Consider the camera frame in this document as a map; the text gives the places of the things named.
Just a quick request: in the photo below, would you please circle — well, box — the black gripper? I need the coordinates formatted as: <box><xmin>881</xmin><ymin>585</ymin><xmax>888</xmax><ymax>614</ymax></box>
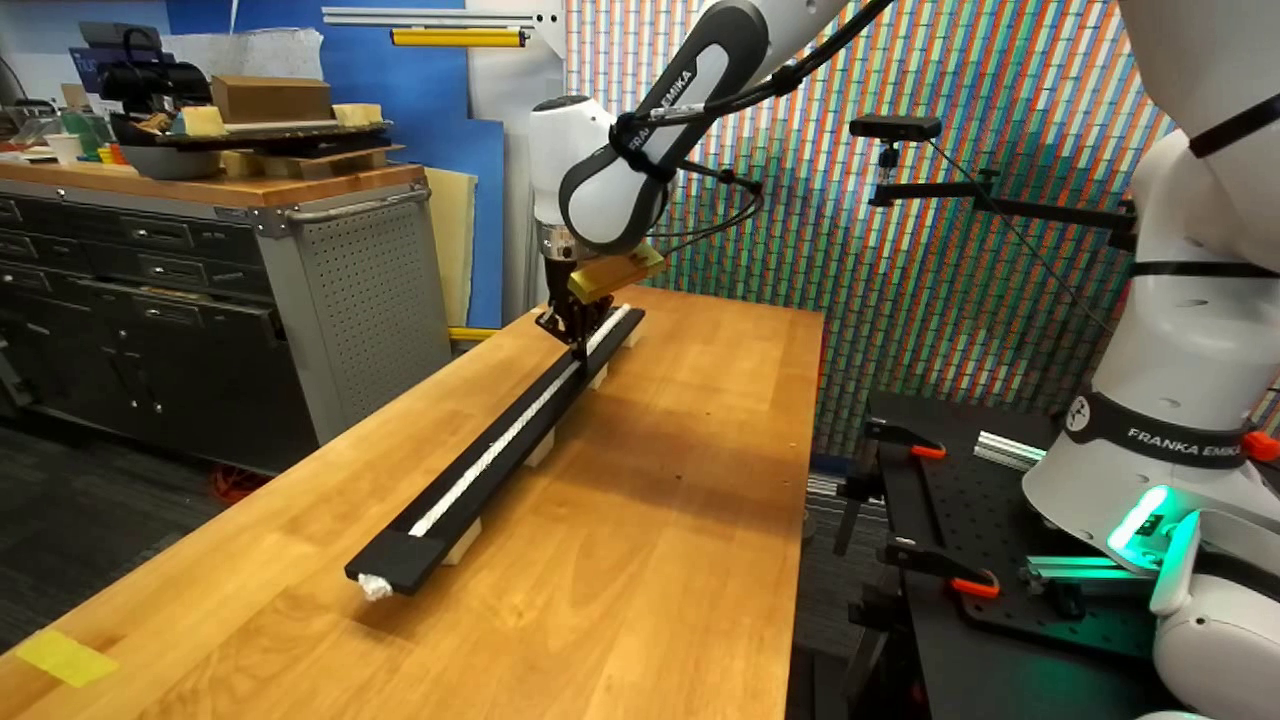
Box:
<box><xmin>532</xmin><ymin>268</ymin><xmax>616</xmax><ymax>352</ymax></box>

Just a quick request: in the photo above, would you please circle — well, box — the white braided rope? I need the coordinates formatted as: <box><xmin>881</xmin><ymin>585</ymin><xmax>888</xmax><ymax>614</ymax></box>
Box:
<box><xmin>353</xmin><ymin>307</ymin><xmax>637</xmax><ymax>614</ymax></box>

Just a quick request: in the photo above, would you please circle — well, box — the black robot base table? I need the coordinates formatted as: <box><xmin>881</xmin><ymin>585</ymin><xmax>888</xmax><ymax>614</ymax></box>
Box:
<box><xmin>851</xmin><ymin>389</ymin><xmax>1176</xmax><ymax>720</ymax></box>

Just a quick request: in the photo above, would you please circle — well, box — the cream foam panel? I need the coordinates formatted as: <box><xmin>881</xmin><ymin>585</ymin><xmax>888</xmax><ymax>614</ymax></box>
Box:
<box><xmin>420</xmin><ymin>163</ymin><xmax>479</xmax><ymax>332</ymax></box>

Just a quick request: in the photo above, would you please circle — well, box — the grey perforated metal cabinet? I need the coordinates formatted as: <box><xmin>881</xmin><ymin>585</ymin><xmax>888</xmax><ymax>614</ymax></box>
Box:
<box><xmin>0</xmin><ymin>158</ymin><xmax>455</xmax><ymax>481</ymax></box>

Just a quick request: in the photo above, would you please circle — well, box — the blue board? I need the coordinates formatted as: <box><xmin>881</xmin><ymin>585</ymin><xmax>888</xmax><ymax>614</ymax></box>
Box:
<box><xmin>165</xmin><ymin>0</ymin><xmax>511</xmax><ymax>332</ymax></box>

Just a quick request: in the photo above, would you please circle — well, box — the yellow foam block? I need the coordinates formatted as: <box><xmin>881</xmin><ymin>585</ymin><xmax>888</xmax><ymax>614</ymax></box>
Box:
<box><xmin>175</xmin><ymin>104</ymin><xmax>227</xmax><ymax>142</ymax></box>
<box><xmin>330</xmin><ymin>99</ymin><xmax>392</xmax><ymax>131</ymax></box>

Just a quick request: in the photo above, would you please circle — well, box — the yellow hanging bar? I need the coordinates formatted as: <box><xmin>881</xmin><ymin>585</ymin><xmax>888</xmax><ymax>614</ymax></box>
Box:
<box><xmin>386</xmin><ymin>25</ymin><xmax>532</xmax><ymax>54</ymax></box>

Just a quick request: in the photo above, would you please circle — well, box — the multicolour striped backdrop screen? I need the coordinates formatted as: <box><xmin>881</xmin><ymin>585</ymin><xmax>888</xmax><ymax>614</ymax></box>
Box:
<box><xmin>557</xmin><ymin>0</ymin><xmax>1280</xmax><ymax>471</ymax></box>

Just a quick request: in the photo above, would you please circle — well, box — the black orange bar clamp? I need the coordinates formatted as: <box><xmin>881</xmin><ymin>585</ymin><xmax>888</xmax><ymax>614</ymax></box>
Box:
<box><xmin>874</xmin><ymin>533</ymin><xmax>1009</xmax><ymax>634</ymax></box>
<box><xmin>1240</xmin><ymin>424</ymin><xmax>1280</xmax><ymax>471</ymax></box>
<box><xmin>830</xmin><ymin>411</ymin><xmax>953</xmax><ymax>555</ymax></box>

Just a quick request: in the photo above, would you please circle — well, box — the wooden box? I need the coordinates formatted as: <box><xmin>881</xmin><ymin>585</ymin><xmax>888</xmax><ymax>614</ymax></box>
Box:
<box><xmin>207</xmin><ymin>74</ymin><xmax>337</xmax><ymax>129</ymax></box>

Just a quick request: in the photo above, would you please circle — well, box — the aluminium profile bar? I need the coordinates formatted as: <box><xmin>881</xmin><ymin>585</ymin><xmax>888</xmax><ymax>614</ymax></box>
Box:
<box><xmin>1018</xmin><ymin>552</ymin><xmax>1150</xmax><ymax>591</ymax></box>
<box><xmin>971</xmin><ymin>430</ymin><xmax>1056</xmax><ymax>471</ymax></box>

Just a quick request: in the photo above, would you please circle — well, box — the black machine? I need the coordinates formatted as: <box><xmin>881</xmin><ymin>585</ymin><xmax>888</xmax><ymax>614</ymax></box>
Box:
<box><xmin>73</xmin><ymin>15</ymin><xmax>217</xmax><ymax>118</ymax></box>

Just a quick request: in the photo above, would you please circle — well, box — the yellow tape patch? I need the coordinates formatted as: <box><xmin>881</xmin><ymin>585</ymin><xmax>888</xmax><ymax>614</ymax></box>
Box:
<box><xmin>6</xmin><ymin>628</ymin><xmax>123</xmax><ymax>691</ymax></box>

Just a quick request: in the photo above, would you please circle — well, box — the long black slotted rail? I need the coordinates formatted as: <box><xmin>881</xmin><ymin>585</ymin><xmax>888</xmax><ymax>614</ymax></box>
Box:
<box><xmin>338</xmin><ymin>300</ymin><xmax>646</xmax><ymax>609</ymax></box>

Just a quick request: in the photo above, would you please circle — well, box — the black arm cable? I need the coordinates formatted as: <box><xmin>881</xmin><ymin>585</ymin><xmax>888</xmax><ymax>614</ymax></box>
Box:
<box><xmin>557</xmin><ymin>0</ymin><xmax>894</xmax><ymax>255</ymax></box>

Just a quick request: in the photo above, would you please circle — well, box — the white hanging rail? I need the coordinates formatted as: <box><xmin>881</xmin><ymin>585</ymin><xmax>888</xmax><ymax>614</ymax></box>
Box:
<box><xmin>316</xmin><ymin>5</ymin><xmax>562</xmax><ymax>31</ymax></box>

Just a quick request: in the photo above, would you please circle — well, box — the black camera on stand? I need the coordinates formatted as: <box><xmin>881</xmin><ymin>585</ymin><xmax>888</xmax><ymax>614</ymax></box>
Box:
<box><xmin>848</xmin><ymin>113</ymin><xmax>944</xmax><ymax>143</ymax></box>

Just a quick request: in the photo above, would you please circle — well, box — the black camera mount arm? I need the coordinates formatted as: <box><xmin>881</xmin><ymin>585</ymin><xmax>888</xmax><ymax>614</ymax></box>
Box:
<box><xmin>862</xmin><ymin>136</ymin><xmax>1150</xmax><ymax>255</ymax></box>

